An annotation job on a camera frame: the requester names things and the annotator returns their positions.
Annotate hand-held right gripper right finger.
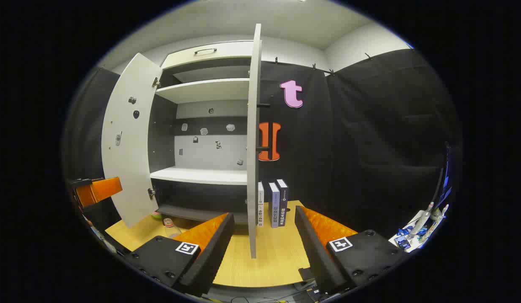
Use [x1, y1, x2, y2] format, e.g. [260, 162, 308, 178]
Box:
[295, 205, 408, 295]

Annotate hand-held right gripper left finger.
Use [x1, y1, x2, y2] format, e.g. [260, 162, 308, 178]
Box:
[125, 213, 235, 298]

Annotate white cabinet door with handle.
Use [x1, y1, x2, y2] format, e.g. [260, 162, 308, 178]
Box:
[246, 24, 263, 259]

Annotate white cabinet door with hinges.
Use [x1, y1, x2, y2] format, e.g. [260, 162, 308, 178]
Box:
[101, 53, 164, 229]

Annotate dark navy book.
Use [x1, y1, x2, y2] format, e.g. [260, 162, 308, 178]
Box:
[276, 179, 289, 226]

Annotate lavender book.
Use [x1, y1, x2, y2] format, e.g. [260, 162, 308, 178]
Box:
[267, 182, 280, 229]

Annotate blue packets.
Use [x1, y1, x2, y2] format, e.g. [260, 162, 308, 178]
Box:
[394, 226, 427, 250]

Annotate clear bottle with white cap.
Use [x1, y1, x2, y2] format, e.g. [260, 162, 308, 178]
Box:
[412, 202, 434, 238]

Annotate black backdrop cloth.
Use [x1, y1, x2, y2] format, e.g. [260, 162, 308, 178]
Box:
[62, 48, 459, 236]

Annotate white open cabinet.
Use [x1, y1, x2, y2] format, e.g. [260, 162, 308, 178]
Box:
[149, 40, 261, 223]

